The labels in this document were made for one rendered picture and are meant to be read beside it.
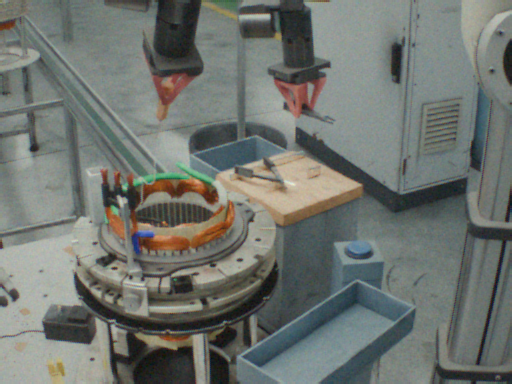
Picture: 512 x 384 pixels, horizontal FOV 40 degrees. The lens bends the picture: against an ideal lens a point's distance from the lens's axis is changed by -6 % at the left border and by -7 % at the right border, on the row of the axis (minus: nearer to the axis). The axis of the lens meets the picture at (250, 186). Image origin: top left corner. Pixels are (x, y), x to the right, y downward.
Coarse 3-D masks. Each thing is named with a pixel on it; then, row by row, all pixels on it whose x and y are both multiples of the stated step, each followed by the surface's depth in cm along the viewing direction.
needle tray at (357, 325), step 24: (360, 288) 106; (312, 312) 99; (336, 312) 104; (360, 312) 105; (384, 312) 104; (408, 312) 98; (288, 336) 97; (312, 336) 100; (336, 336) 100; (360, 336) 100; (384, 336) 95; (240, 360) 90; (264, 360) 95; (288, 360) 96; (312, 360) 96; (336, 360) 95; (360, 360) 92
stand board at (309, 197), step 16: (304, 160) 144; (224, 176) 138; (288, 176) 138; (304, 176) 138; (320, 176) 138; (336, 176) 138; (240, 192) 133; (256, 192) 132; (272, 192) 132; (288, 192) 132; (304, 192) 132; (320, 192) 132; (336, 192) 132; (352, 192) 133; (272, 208) 126; (288, 208) 126; (304, 208) 127; (320, 208) 129; (288, 224) 126
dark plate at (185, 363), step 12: (168, 348) 136; (180, 348) 136; (144, 360) 132; (156, 360) 132; (168, 360) 132; (180, 360) 133; (192, 360) 133; (216, 360) 133; (144, 372) 129; (156, 372) 129; (168, 372) 129; (180, 372) 129; (192, 372) 129; (216, 372) 130; (228, 372) 130
